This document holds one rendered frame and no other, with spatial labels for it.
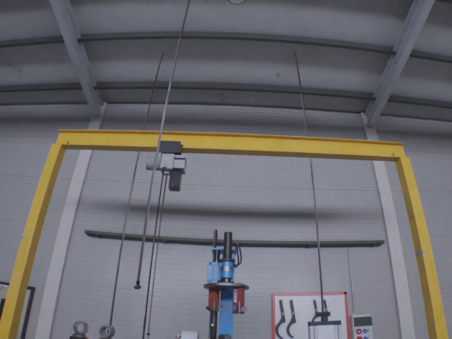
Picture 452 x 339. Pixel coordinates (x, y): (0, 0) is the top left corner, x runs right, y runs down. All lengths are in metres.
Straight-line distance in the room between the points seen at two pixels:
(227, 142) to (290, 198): 2.76
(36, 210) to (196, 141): 2.39
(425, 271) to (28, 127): 9.15
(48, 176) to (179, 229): 2.91
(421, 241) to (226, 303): 2.73
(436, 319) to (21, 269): 5.10
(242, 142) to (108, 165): 3.89
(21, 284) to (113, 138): 2.32
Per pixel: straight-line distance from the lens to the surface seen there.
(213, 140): 4.38
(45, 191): 4.57
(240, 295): 3.86
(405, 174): 4.78
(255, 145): 4.36
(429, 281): 4.38
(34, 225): 4.44
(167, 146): 4.28
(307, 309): 6.17
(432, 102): 9.13
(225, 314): 4.39
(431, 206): 8.10
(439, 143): 9.37
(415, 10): 7.05
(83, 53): 7.58
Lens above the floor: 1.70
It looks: 30 degrees up
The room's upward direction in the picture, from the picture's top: 2 degrees clockwise
